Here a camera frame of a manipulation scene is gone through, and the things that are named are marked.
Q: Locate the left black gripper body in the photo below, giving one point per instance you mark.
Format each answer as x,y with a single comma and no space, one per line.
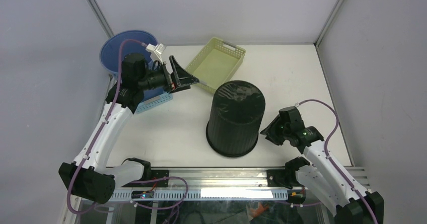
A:
154,80

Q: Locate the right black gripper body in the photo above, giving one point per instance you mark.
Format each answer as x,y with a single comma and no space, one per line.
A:
286,131

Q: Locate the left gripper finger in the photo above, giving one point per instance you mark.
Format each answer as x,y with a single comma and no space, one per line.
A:
180,77
177,88

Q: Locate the yellow-green perforated basket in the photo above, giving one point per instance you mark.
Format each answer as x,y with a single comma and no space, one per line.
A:
216,63

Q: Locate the large black plastic bucket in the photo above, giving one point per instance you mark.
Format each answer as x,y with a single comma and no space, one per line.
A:
235,117

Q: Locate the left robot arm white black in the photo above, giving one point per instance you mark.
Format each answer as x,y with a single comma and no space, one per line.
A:
121,104

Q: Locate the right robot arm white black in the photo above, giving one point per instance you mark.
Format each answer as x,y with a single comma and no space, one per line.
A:
318,170

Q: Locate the light blue perforated basket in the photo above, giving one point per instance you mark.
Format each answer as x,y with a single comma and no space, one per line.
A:
153,102

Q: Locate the large blue plastic bucket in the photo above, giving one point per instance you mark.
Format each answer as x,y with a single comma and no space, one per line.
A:
109,53

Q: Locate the orange object under table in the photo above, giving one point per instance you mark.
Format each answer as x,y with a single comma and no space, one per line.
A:
257,208

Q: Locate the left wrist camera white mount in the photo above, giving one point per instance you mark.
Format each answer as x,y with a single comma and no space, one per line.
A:
156,51

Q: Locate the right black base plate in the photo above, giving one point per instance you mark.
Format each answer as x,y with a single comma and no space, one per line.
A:
282,178

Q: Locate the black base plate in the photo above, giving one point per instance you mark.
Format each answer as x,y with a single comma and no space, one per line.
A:
282,178
156,179

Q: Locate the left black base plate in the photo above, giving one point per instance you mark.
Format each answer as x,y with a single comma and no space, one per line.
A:
156,179

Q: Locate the aluminium front rail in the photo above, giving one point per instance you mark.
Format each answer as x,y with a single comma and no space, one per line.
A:
194,178

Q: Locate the white slotted cable duct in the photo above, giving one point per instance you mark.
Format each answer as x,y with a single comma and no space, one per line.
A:
204,194

